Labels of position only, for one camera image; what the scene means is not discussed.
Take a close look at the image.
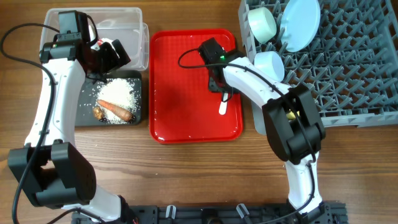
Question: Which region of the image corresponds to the white plastic spoon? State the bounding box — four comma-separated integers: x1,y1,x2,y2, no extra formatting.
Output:
218,92,229,115

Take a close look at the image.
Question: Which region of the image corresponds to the white rice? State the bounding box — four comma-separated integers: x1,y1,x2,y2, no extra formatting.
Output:
79,77,141,125

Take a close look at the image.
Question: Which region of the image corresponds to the brown food scrap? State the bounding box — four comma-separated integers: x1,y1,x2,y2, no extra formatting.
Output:
93,106,106,121

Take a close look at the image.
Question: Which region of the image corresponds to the small light blue bowl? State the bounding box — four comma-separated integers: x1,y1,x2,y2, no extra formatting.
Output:
254,51,285,82

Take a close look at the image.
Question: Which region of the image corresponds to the orange carrot piece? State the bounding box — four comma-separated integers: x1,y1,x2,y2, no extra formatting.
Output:
97,100,132,122

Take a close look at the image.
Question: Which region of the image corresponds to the green bowl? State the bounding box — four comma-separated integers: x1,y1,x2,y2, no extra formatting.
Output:
248,7,277,44

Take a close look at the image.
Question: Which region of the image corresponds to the yellow plastic cup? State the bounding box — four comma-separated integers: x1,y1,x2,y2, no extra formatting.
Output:
286,111,300,121

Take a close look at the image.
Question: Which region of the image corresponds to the large light blue plate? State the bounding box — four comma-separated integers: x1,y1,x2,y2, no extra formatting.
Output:
280,0,320,52

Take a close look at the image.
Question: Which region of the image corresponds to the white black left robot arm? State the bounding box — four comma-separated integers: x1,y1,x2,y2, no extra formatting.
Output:
7,10,139,223

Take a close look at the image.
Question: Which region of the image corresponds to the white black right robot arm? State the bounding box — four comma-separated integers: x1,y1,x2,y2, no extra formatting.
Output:
198,38,326,214

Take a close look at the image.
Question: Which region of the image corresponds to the grey dishwasher rack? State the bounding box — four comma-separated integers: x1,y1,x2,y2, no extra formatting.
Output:
238,0,397,127

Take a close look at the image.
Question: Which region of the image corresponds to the black plastic tray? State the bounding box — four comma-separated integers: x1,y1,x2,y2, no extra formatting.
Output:
74,70,144,127

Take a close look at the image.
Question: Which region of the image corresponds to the red serving tray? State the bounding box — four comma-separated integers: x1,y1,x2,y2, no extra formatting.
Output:
149,29,243,144

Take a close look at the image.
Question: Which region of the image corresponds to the clear plastic bin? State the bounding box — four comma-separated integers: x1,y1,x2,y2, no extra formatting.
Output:
39,7,149,76

